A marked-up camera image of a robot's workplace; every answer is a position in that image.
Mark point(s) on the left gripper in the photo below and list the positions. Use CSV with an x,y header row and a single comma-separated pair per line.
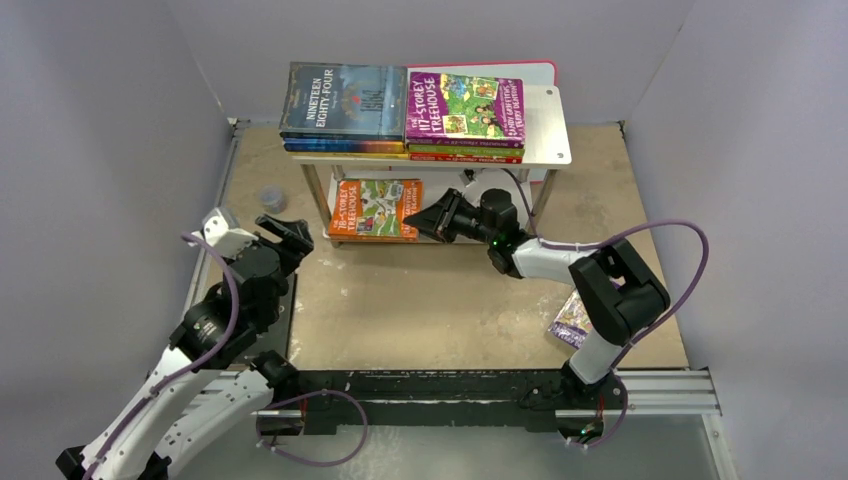
x,y
295,245

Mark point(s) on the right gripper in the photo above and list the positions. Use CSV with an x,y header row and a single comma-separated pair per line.
x,y
453,220

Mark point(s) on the orange Treehouse book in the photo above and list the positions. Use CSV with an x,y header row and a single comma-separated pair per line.
x,y
374,210

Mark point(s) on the yellow book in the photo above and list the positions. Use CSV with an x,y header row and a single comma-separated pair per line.
x,y
378,156

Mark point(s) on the Nineteen Eighty-Four blue book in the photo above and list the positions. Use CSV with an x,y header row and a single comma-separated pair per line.
x,y
345,102

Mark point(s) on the purple Treehouse book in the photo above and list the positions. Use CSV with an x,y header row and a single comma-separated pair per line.
x,y
571,324

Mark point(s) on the Jane Eyre book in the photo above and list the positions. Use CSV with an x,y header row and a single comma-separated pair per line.
x,y
325,145

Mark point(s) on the black Moon Sixpence book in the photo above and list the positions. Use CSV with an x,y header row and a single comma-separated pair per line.
x,y
280,332

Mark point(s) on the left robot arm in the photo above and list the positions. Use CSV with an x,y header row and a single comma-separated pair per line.
x,y
158,432

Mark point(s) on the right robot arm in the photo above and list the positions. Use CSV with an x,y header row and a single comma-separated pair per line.
x,y
620,293

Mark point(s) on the small clear plastic cup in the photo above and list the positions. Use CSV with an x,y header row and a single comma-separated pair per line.
x,y
272,199

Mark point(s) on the white two-tier metal shelf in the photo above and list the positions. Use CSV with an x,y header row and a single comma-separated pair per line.
x,y
530,183

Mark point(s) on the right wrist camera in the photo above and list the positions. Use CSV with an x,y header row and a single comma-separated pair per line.
x,y
469,176

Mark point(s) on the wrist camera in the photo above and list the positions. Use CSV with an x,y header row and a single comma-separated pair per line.
x,y
469,176
223,233

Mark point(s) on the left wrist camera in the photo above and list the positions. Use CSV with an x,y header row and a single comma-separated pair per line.
x,y
223,233

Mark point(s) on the black aluminium base frame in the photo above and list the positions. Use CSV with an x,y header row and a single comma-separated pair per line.
x,y
317,402

